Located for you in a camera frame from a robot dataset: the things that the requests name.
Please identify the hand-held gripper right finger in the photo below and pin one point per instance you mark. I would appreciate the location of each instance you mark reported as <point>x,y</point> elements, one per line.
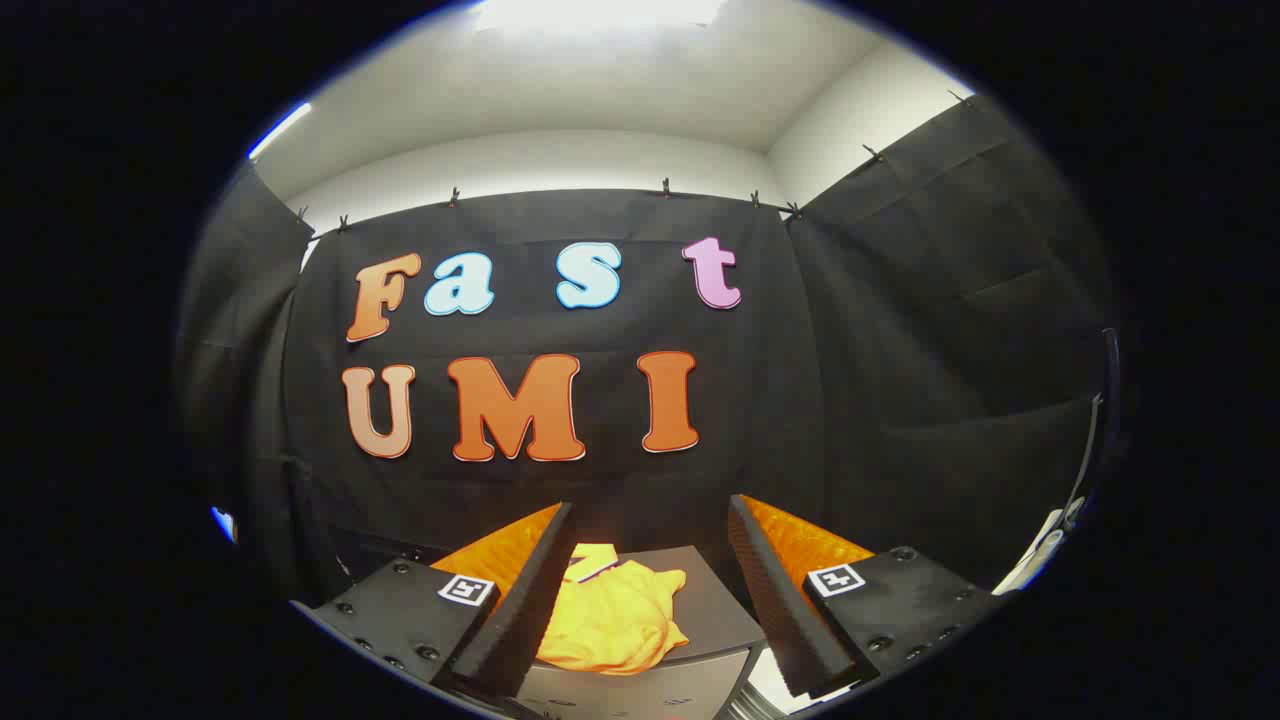
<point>775,610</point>

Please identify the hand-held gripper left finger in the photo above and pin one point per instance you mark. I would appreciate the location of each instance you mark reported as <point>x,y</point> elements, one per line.
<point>530,610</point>

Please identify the yellow polo shirt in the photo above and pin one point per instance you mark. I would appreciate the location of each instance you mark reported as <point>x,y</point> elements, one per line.
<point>620,620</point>

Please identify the row of black cloth clips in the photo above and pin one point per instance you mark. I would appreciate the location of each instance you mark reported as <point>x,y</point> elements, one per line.
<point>453,197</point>

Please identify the bright light strip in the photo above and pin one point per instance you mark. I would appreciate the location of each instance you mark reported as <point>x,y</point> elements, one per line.
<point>280,130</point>

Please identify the ceiling light panel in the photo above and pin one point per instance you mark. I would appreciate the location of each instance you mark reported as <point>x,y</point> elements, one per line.
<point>600,12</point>

